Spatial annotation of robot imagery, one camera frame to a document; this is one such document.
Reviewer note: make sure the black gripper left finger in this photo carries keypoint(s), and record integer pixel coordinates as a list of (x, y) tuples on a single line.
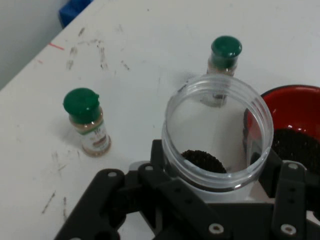
[(175, 192)]

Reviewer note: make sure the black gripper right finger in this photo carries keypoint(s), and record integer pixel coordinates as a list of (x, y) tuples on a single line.
[(290, 200)]

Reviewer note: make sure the clear jar with black grains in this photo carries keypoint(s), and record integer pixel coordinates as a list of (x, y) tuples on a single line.
[(215, 180)]

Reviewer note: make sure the poured black grains heap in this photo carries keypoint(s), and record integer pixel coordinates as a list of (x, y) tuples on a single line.
[(295, 147)]

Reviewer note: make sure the red bowl with black rim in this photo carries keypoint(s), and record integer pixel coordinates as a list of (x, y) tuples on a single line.
[(295, 107)]

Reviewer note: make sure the green-lid spice bottle tan label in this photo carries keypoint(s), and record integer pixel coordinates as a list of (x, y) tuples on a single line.
[(87, 125)]

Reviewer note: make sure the green-lid spice bottle dark label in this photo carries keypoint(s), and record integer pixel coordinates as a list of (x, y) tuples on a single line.
[(226, 47)]

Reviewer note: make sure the dark blue foam piece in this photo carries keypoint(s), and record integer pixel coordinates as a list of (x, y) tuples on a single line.
[(72, 11)]

